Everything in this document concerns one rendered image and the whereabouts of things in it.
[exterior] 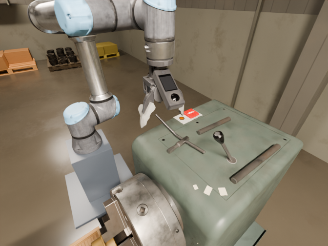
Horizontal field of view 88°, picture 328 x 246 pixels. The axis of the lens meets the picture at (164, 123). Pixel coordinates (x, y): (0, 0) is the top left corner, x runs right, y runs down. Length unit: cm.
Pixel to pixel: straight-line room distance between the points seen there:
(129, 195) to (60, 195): 177
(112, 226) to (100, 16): 59
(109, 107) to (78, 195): 62
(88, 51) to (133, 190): 60
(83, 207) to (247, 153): 94
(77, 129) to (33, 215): 155
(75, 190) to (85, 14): 107
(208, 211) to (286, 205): 183
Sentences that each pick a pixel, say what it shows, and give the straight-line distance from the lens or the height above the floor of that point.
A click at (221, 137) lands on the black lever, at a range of 56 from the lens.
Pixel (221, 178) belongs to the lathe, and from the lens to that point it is 63.
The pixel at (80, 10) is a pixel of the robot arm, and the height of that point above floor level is 172.
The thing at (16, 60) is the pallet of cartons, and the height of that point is 23.
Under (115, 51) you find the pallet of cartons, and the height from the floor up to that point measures 20.
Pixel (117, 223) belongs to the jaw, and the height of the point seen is 114.
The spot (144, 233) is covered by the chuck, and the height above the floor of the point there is 121.
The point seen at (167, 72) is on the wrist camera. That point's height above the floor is 158.
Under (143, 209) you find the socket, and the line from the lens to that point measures 59.
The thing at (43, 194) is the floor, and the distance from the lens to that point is 243.
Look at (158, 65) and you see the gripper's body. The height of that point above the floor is 160.
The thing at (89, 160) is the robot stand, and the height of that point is 108.
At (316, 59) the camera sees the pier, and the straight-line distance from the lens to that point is 251.
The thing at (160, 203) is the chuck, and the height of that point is 123.
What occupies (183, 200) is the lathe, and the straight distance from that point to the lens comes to 59.
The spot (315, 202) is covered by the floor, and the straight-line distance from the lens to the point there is 255.
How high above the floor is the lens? 174
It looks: 36 degrees down
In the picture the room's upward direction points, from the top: straight up
